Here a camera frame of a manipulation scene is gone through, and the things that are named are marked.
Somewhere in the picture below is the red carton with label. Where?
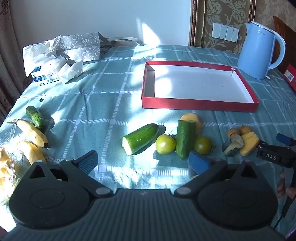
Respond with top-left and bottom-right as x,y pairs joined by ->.
283,64 -> 296,92

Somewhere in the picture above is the dark green tomato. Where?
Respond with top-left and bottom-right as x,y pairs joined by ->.
194,136 -> 213,154

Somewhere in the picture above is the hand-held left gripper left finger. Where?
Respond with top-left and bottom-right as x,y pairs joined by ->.
28,150 -> 114,198

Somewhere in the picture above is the small whole cucumber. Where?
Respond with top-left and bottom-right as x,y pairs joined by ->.
25,106 -> 45,129

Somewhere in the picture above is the white light switch panel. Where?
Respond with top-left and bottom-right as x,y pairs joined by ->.
212,22 -> 240,43

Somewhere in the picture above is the silver patterned gift bag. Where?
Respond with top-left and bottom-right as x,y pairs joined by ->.
57,32 -> 144,63

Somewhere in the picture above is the yellow-green tomato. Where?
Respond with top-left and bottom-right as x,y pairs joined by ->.
155,134 -> 176,154

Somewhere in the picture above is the person's right hand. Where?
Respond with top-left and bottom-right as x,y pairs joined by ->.
277,173 -> 296,200

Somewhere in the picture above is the teal checked tablecloth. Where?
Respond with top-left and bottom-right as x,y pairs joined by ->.
0,44 -> 296,232

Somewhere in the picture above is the white plastic bag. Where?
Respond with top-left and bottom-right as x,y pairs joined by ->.
22,36 -> 63,77

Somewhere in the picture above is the brown wooden chair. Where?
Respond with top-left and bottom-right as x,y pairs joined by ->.
273,16 -> 296,75

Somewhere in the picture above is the yellow vegetable chunk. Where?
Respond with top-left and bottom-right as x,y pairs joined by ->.
239,132 -> 260,156
180,113 -> 201,135

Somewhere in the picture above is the brown patterned curtain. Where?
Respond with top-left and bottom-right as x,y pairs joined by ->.
0,0 -> 26,121

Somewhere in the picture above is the ornate framed wall panel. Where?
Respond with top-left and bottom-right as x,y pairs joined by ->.
188,0 -> 257,55

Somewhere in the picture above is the blue and white tissue pack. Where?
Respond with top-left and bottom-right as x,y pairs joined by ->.
30,66 -> 60,87

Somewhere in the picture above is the crumpled white tissue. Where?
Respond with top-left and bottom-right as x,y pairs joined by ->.
58,59 -> 84,84

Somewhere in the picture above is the clear plastic bag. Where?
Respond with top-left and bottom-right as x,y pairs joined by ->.
0,146 -> 30,204

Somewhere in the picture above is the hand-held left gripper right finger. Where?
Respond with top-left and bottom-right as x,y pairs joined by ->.
174,151 -> 260,198

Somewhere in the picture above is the yellow banana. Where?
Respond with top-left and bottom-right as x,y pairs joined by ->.
16,140 -> 47,165
7,119 -> 49,148

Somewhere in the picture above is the cut cucumber half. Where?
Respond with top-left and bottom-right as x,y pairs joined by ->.
122,123 -> 160,156
176,120 -> 197,160

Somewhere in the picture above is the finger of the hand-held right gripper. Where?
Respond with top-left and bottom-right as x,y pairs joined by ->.
276,133 -> 296,147
257,138 -> 289,151

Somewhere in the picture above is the blue electric kettle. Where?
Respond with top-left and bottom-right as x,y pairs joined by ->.
237,21 -> 286,80

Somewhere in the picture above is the shallow red cardboard box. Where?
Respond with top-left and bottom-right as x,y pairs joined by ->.
142,61 -> 260,112

